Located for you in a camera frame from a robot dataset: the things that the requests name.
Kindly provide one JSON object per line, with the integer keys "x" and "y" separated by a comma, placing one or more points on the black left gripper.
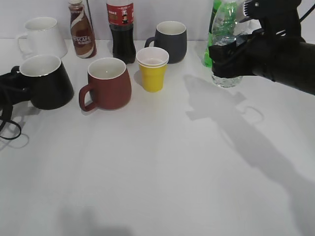
{"x": 15, "y": 87}

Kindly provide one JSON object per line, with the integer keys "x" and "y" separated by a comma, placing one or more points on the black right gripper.
{"x": 274, "y": 49}

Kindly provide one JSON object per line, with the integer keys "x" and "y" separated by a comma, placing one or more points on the clear water bottle green label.
{"x": 224, "y": 28}

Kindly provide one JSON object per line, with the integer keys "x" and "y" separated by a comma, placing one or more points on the black mug white interior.
{"x": 44, "y": 81}

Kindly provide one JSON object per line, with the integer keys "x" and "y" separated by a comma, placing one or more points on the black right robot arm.
{"x": 305, "y": 81}

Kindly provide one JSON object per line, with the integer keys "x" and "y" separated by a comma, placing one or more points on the white ceramic mug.
{"x": 42, "y": 37}

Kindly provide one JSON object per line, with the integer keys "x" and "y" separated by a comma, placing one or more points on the dark grey mug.
{"x": 172, "y": 37}

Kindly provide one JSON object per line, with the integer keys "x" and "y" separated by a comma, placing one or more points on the red mug white interior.
{"x": 109, "y": 85}

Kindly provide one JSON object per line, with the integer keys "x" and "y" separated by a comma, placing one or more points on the yellow paper cup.
{"x": 152, "y": 77}

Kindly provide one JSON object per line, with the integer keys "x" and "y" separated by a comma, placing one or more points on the white inner paper cup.
{"x": 152, "y": 56}

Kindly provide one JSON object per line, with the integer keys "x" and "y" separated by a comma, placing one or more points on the Nescafe coffee bottle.
{"x": 82, "y": 34}

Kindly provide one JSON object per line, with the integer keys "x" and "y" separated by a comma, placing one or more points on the cola bottle red label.
{"x": 120, "y": 18}

